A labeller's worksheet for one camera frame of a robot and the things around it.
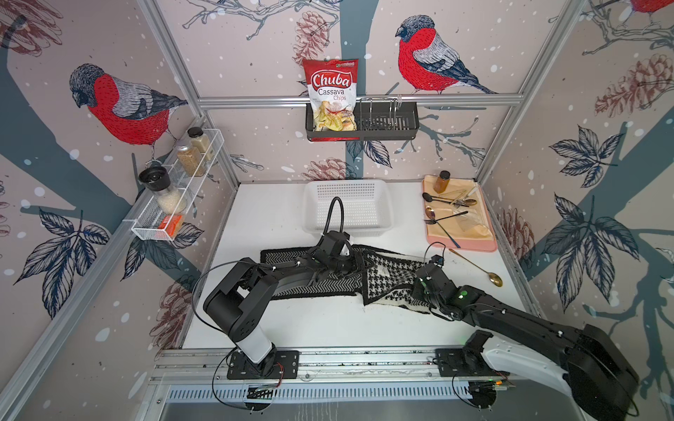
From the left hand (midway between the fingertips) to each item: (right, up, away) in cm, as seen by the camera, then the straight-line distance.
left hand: (375, 263), depth 85 cm
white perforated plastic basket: (0, +17, +26) cm, 31 cm away
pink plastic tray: (+37, +4, +14) cm, 40 cm away
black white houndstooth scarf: (+2, -5, 0) cm, 5 cm away
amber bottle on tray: (+32, +29, +26) cm, 50 cm away
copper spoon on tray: (+26, +15, +22) cm, 38 cm away
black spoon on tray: (+27, +22, +29) cm, 46 cm away
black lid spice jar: (-56, +21, -17) cm, 62 cm away
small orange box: (-54, +14, -19) cm, 59 cm away
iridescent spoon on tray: (+43, +21, +28) cm, 55 cm away
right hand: (+13, -7, +2) cm, 15 cm away
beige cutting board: (+39, +16, +25) cm, 49 cm away
